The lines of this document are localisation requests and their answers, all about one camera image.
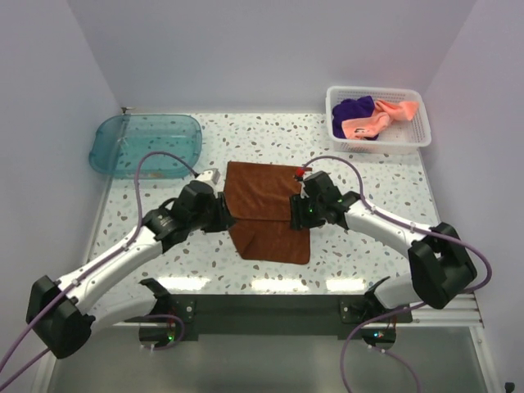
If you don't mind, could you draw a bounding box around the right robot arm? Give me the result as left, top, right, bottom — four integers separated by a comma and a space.
290, 169, 477, 322

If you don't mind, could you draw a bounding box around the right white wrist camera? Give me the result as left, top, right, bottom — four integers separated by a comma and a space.
294, 167, 312, 194

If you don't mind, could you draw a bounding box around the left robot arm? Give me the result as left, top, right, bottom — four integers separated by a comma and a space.
26, 169, 234, 359

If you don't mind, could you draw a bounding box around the white plastic basket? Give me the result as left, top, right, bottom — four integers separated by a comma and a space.
325, 86, 431, 154

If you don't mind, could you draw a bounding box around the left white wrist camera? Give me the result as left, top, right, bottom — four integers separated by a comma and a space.
195, 168, 221, 194

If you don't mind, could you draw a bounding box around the aluminium frame rail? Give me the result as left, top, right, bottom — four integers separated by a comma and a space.
52, 292, 484, 328

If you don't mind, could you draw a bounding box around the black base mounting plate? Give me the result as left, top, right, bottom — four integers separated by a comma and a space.
150, 294, 388, 341

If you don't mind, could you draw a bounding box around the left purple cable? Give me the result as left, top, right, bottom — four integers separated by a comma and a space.
0, 151, 201, 372

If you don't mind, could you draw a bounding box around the brown towel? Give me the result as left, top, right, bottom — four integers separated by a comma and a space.
224, 161, 310, 265

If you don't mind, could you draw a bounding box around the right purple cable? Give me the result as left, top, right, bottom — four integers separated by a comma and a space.
300, 154, 493, 393

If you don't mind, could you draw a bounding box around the purple cable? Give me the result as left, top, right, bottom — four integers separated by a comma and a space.
300, 154, 493, 393
0, 151, 201, 372

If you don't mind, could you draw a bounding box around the pink towel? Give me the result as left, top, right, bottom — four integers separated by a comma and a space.
341, 98, 421, 138

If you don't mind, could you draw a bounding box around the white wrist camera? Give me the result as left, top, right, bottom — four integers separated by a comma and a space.
195, 168, 221, 194
294, 167, 312, 194

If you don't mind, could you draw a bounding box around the blue transparent plastic tray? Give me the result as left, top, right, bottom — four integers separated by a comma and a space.
88, 114, 202, 179

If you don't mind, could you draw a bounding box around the purple towel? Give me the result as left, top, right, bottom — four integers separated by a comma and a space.
332, 96, 377, 140

